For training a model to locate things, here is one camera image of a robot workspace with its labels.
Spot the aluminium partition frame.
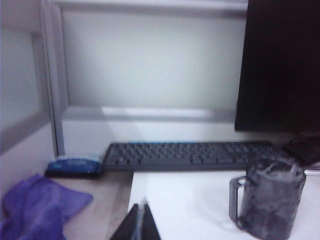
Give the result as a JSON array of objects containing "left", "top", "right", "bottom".
[{"left": 0, "top": 0, "right": 249, "bottom": 156}]

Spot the purple cloth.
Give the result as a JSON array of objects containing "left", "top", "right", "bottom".
[{"left": 0, "top": 173, "right": 95, "bottom": 240}]

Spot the blue tissue pack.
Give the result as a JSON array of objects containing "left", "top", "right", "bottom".
[{"left": 47, "top": 153, "right": 103, "bottom": 175}]

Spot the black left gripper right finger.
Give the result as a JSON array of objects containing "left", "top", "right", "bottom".
[{"left": 144, "top": 197, "right": 163, "bottom": 240}]

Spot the dark textured glass mug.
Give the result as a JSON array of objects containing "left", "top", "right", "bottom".
[{"left": 228, "top": 157, "right": 307, "bottom": 239}]

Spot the flat black pad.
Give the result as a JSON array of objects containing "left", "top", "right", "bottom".
[{"left": 44, "top": 169, "right": 103, "bottom": 179}]

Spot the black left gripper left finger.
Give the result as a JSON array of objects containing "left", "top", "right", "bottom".
[{"left": 109, "top": 202, "right": 145, "bottom": 240}]

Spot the black computer keyboard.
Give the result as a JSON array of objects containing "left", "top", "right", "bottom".
[{"left": 101, "top": 141, "right": 288, "bottom": 173}]

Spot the black computer monitor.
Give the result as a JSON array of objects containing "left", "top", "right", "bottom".
[{"left": 234, "top": 0, "right": 320, "bottom": 134}]

